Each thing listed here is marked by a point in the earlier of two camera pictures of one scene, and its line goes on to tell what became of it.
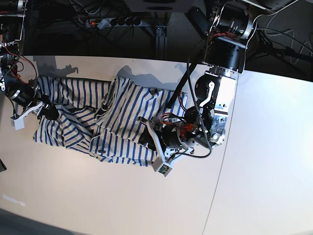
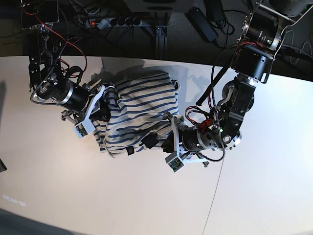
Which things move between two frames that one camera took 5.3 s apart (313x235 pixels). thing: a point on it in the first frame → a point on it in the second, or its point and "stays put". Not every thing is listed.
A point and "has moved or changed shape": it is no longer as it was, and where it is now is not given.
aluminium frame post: [161, 45] stays put
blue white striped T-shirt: [103, 118] has moved or changed shape
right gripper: [27, 98] → [100, 111]
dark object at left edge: [3, 167] stays put
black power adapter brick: [199, 20] stays put
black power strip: [104, 22] stays put
